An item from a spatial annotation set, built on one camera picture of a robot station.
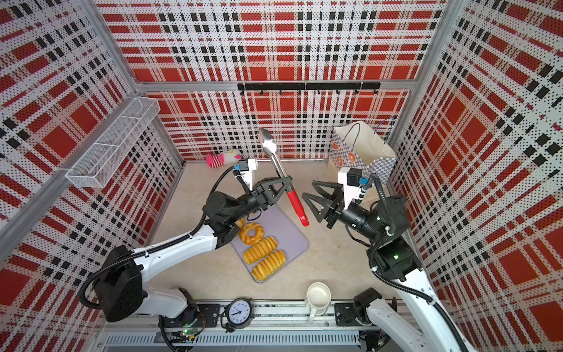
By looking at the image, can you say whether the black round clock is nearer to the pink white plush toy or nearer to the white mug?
the white mug

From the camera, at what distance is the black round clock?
28.3 inches

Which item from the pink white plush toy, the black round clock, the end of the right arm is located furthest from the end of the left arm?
the pink white plush toy
